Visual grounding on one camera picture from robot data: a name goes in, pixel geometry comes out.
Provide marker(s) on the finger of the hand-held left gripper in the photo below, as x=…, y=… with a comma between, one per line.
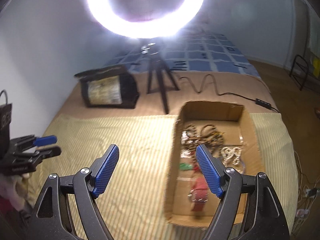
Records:
x=50, y=151
x=46, y=140

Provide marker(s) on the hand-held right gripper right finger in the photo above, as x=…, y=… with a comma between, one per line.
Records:
x=208, y=172

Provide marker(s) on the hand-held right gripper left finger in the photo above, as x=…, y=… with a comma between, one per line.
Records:
x=106, y=170

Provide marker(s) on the cardboard box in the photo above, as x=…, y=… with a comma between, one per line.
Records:
x=232, y=111

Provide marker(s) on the person's left hand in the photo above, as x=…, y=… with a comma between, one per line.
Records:
x=15, y=186

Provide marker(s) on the yellow striped cloth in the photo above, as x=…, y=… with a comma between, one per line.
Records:
x=140, y=140

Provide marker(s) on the tan blanket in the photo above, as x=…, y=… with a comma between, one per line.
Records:
x=155, y=120

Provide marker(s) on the black bag with label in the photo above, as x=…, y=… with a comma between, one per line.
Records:
x=127, y=87

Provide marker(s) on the white power strip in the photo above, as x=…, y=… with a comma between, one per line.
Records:
x=311, y=192

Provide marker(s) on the black tripod stand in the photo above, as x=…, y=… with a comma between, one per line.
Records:
x=160, y=80

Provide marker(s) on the blue patterned bedsheet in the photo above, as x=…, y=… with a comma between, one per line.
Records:
x=220, y=55

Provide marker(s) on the black clothes rack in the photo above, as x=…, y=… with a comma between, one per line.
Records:
x=298, y=72

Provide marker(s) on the yellow box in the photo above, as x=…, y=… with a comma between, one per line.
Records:
x=316, y=66

